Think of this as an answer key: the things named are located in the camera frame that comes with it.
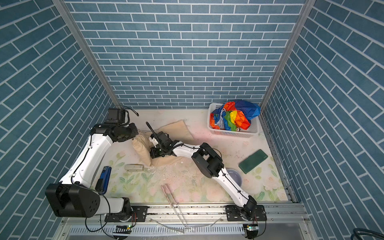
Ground beige shorts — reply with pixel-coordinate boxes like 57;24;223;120
133;120;195;167

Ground rainbow coloured shorts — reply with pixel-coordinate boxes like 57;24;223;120
209;100;261;132

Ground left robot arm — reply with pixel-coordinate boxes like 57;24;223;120
45;108;138;222

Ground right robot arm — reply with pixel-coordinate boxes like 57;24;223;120
149;132;257;214

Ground clear plastic tube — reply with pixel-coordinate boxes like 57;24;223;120
125;164;144;173

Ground pink chopstick pair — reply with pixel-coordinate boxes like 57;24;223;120
161;185;188;227

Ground blue stapler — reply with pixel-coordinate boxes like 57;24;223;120
95;166;112;195

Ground lavender mug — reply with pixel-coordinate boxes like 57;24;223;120
227;169;242;187

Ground white plastic basket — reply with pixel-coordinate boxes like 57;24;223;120
207;103;261;138

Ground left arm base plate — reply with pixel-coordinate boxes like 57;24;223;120
105;206;149;224

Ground white cable duct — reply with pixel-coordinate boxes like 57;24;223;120
70;224;245;237

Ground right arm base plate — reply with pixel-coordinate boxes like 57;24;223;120
225;205;268;222

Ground aluminium front rail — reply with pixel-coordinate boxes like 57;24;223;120
64;203;310;226

